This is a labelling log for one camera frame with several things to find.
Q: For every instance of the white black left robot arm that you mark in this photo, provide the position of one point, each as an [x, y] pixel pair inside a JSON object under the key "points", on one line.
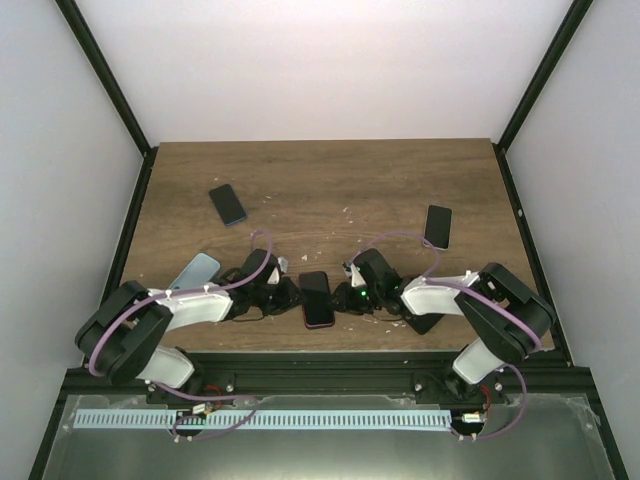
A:
{"points": [[121, 340]]}

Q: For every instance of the light blue phone case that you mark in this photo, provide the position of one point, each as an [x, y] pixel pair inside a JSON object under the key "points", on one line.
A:
{"points": [[199, 271]]}

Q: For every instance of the white phone black screen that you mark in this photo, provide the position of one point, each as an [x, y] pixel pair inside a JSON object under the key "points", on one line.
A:
{"points": [[437, 229]]}

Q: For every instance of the black frame post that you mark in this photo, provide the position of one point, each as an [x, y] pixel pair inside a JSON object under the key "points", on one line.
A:
{"points": [[562, 38], [93, 53]]}

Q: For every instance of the small black phone case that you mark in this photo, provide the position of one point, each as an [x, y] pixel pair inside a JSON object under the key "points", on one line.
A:
{"points": [[423, 324]]}

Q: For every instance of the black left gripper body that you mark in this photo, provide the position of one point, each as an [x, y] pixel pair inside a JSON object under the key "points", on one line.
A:
{"points": [[273, 302]]}

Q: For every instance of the blue phone black screen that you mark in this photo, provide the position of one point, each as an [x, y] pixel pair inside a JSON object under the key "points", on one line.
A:
{"points": [[227, 204]]}

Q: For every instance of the grey metal front plate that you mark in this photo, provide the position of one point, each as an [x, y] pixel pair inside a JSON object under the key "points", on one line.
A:
{"points": [[540, 437]]}

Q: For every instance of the magenta phone black screen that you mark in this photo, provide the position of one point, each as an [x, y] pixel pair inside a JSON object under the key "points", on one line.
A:
{"points": [[317, 310]]}

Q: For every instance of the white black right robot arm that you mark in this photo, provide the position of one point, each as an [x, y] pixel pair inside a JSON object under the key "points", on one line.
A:
{"points": [[509, 318]]}

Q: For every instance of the light blue slotted cable duct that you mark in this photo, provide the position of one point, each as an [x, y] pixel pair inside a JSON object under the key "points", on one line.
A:
{"points": [[410, 420]]}

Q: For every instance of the black frame post right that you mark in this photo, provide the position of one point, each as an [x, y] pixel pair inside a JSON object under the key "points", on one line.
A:
{"points": [[562, 38]]}

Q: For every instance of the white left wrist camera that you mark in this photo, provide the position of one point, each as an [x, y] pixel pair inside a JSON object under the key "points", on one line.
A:
{"points": [[278, 271]]}

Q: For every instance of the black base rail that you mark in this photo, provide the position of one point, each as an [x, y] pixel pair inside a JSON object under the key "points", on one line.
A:
{"points": [[423, 376]]}

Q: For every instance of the black frame post left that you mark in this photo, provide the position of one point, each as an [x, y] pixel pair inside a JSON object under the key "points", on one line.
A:
{"points": [[93, 53]]}

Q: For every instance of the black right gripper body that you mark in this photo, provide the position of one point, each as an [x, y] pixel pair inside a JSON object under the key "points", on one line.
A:
{"points": [[358, 304]]}

